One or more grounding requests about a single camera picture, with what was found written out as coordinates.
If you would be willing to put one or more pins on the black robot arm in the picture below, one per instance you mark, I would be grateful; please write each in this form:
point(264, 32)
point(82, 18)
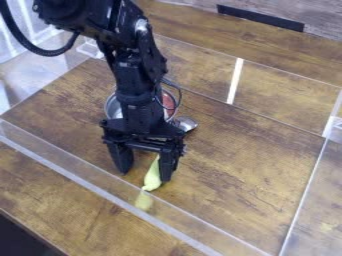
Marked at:
point(117, 24)

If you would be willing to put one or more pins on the black strip on table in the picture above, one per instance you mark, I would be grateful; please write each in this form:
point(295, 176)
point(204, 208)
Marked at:
point(261, 18)

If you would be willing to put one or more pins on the green handled metal spoon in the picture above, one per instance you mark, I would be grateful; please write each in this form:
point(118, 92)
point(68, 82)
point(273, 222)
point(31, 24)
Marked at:
point(153, 181)

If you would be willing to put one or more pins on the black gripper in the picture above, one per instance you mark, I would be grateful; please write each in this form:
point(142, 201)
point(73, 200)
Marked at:
point(144, 130)

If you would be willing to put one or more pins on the small silver metal pot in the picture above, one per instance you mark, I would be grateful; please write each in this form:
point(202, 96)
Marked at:
point(113, 108)

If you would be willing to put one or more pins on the white red mushroom toy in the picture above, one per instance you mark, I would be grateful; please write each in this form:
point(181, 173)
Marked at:
point(169, 103)

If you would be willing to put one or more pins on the clear acrylic bracket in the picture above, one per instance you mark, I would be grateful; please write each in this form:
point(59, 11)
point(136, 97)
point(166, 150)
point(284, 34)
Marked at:
point(89, 48)

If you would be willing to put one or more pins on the clear acrylic enclosure wall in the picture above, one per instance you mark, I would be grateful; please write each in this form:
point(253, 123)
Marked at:
point(184, 225)

